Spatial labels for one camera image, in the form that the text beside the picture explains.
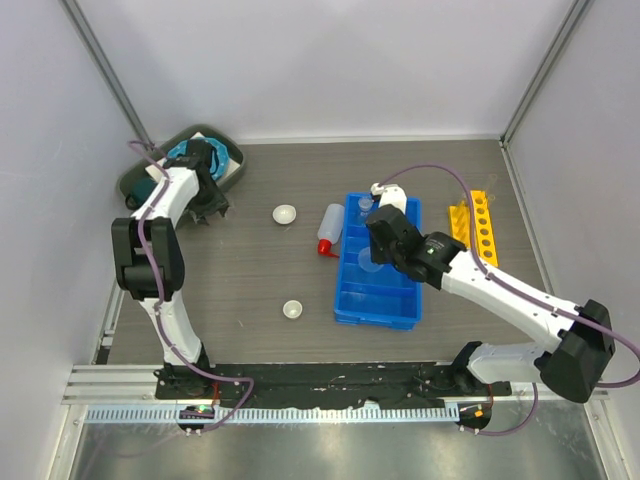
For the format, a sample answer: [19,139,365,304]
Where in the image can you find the blue divided plastic bin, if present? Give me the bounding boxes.
[334,192,422,331]

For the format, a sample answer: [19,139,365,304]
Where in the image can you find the white squeeze bottle red cap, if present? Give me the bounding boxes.
[317,203,345,258]

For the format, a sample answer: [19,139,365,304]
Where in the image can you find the yellow test tube rack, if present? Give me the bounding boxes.
[447,190,499,267]

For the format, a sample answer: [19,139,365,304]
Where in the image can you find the thin clear test tube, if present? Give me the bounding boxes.
[483,173,498,206]

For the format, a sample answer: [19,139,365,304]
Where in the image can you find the clear glass beaker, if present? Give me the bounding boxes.
[217,206,231,220]

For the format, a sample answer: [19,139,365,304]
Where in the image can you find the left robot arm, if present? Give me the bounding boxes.
[111,138,229,399]

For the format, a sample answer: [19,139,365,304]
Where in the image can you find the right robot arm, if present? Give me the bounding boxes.
[365,205,615,403]

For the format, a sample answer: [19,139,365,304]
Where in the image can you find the blue dotted plate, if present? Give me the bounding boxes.
[168,136,230,181]

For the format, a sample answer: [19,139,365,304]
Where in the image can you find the white square board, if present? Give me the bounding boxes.
[144,131,241,187]

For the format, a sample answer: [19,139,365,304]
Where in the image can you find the dark green mug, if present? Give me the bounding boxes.
[125,178,157,211]

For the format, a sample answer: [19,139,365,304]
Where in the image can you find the small white ceramic dish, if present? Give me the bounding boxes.
[272,204,297,225]

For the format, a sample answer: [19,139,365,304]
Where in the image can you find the grey-green plastic tray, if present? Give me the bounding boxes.
[118,124,246,211]

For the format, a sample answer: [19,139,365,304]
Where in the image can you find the small translucent plastic cup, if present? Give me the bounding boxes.
[282,300,303,320]

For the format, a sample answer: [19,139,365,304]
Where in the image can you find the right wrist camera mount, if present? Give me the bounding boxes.
[370,183,407,213]

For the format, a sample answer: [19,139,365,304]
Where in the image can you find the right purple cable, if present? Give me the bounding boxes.
[377,164,640,389]

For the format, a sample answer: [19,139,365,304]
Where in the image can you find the purple cable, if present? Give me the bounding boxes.
[377,164,640,389]
[127,139,256,434]

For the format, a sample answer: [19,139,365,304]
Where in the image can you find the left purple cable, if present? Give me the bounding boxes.
[127,139,256,434]

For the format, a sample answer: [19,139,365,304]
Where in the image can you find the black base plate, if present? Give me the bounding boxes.
[154,362,512,410]

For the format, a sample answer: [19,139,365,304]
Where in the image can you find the white slotted cable duct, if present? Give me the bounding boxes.
[85,402,459,425]

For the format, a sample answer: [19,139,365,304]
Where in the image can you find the left aluminium frame post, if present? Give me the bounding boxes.
[60,0,151,143]

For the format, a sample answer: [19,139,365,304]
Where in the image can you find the aluminium frame post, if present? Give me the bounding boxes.
[500,0,593,149]
[60,0,151,143]

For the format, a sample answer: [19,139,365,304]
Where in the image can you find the right aluminium frame post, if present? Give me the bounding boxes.
[500,0,593,149]

